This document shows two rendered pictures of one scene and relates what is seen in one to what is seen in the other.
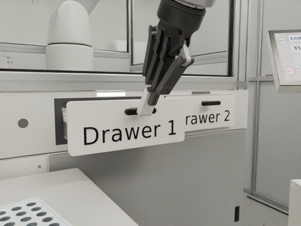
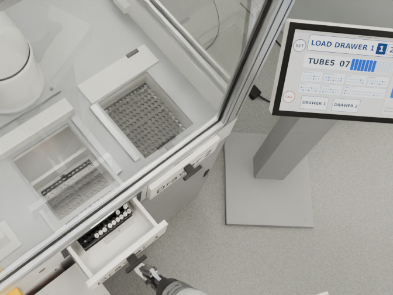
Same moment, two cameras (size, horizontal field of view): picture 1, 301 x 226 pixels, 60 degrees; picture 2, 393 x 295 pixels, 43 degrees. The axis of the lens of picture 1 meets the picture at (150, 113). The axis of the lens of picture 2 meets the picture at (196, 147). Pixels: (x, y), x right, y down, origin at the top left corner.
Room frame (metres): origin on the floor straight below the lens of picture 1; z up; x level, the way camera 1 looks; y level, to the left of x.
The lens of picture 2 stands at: (0.32, 0.10, 2.37)
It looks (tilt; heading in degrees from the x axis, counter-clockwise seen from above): 66 degrees down; 332
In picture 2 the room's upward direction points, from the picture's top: 20 degrees clockwise
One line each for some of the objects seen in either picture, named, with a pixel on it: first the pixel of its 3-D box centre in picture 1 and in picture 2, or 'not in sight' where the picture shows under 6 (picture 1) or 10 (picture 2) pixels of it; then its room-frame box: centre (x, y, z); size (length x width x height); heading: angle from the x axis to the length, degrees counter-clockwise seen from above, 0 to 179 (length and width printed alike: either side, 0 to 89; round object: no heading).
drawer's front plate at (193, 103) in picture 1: (202, 112); (183, 167); (0.85, -0.17, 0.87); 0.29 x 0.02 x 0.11; 121
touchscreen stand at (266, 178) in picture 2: not in sight; (299, 141); (1.04, -0.75, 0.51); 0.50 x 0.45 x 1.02; 170
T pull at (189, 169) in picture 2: (208, 102); (189, 170); (0.83, -0.18, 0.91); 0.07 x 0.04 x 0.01; 121
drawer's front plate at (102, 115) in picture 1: (132, 123); (127, 255); (0.59, 0.04, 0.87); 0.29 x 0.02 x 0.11; 121
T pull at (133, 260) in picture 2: (138, 110); (133, 260); (0.57, 0.03, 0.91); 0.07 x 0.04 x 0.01; 121
